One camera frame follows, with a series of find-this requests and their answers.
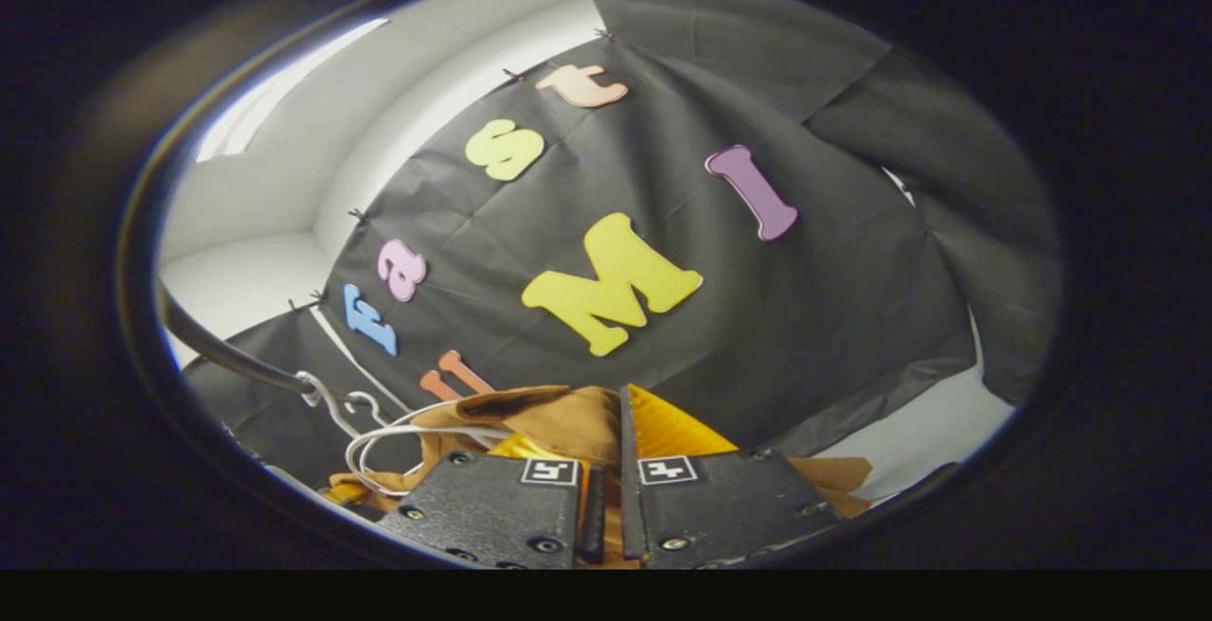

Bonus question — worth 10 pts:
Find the black backdrop cloth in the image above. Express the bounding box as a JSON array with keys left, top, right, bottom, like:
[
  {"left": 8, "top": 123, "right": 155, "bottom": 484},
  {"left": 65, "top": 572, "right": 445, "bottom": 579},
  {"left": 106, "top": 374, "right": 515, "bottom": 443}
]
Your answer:
[{"left": 180, "top": 0, "right": 1063, "bottom": 501}]

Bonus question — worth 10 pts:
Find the black clothes rack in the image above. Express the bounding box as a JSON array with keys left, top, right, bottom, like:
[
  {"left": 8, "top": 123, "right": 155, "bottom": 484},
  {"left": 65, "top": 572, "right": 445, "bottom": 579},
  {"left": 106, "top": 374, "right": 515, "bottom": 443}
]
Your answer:
[{"left": 159, "top": 285, "right": 318, "bottom": 397}]

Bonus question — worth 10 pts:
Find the white clothes hanger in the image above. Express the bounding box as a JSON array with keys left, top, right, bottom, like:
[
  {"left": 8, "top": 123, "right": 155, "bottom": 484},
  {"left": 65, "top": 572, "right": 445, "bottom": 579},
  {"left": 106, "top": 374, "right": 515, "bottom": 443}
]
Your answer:
[{"left": 295, "top": 371, "right": 512, "bottom": 499}]

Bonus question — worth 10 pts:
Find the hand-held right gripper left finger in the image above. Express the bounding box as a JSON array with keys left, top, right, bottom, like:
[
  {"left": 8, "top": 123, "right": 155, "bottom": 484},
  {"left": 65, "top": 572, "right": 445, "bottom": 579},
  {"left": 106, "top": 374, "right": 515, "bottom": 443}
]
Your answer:
[{"left": 374, "top": 432, "right": 607, "bottom": 571}]

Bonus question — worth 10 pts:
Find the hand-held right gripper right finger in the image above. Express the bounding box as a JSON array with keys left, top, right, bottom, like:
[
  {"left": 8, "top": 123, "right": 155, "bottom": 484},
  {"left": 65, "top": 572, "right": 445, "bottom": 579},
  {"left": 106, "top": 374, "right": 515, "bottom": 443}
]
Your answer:
[{"left": 619, "top": 382, "right": 846, "bottom": 571}]

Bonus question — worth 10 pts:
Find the brown jacket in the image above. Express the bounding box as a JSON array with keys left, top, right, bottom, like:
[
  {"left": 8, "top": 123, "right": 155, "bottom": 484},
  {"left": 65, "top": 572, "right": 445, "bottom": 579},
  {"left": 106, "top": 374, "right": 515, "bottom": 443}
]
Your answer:
[{"left": 322, "top": 384, "right": 874, "bottom": 567}]

